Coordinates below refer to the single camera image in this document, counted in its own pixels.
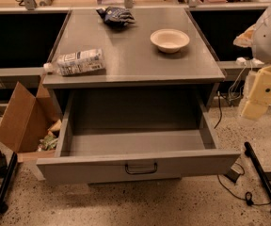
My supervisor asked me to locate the blue chip bag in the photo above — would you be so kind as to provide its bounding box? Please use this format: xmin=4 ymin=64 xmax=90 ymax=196
xmin=96 ymin=7 xmax=136 ymax=27

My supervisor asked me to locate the black floor rail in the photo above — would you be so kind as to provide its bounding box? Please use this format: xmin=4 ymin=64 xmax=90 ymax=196
xmin=244 ymin=142 xmax=271 ymax=202
xmin=0 ymin=153 xmax=18 ymax=214

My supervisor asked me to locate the black right floor rail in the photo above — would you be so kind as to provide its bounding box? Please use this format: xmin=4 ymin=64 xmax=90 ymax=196
xmin=244 ymin=142 xmax=271 ymax=202

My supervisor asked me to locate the white bowl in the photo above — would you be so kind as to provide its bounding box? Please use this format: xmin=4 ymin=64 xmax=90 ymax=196
xmin=151 ymin=29 xmax=190 ymax=54

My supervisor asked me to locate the white milk carton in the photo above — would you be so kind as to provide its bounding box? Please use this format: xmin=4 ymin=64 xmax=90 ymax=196
xmin=43 ymin=49 xmax=105 ymax=76

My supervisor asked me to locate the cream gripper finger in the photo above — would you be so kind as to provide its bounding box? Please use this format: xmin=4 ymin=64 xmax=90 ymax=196
xmin=233 ymin=24 xmax=255 ymax=48
xmin=240 ymin=100 xmax=268 ymax=121

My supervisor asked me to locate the black left power brick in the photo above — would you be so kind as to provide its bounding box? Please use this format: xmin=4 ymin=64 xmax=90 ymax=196
xmin=0 ymin=153 xmax=8 ymax=170

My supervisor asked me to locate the brown cardboard box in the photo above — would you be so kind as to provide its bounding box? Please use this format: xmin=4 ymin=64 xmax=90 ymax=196
xmin=0 ymin=75 xmax=60 ymax=162

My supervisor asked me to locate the black power adapter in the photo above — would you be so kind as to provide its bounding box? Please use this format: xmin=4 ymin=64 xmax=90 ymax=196
xmin=225 ymin=169 xmax=240 ymax=183

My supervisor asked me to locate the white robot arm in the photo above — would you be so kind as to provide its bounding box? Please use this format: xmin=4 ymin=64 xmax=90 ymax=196
xmin=233 ymin=5 xmax=271 ymax=121

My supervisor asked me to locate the white power strip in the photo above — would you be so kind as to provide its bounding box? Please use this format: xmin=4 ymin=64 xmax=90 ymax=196
xmin=235 ymin=57 xmax=263 ymax=66

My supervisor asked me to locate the black left floor rail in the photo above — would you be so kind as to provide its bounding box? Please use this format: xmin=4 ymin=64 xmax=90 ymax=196
xmin=0 ymin=153 xmax=18 ymax=214

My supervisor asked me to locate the grey drawer cabinet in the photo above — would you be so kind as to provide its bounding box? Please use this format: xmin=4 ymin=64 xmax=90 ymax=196
xmin=43 ymin=8 xmax=224 ymax=119

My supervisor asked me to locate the grey top drawer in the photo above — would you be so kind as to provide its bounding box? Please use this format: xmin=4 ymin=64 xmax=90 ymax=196
xmin=37 ymin=87 xmax=240 ymax=185

